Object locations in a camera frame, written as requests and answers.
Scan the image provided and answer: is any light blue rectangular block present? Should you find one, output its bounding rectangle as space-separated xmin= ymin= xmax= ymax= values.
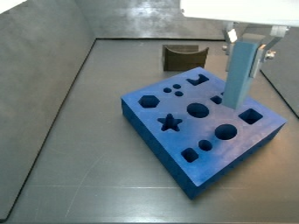
xmin=221 ymin=41 xmax=257 ymax=109

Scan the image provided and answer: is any dark curved holder bracket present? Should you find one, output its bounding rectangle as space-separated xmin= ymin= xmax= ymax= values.
xmin=162 ymin=45 xmax=209 ymax=71

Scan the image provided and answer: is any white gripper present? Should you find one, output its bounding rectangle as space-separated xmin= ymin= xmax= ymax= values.
xmin=180 ymin=0 xmax=299 ymax=78

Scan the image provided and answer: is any blue shape sorter board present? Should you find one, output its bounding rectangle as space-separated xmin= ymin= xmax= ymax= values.
xmin=121 ymin=67 xmax=285 ymax=199

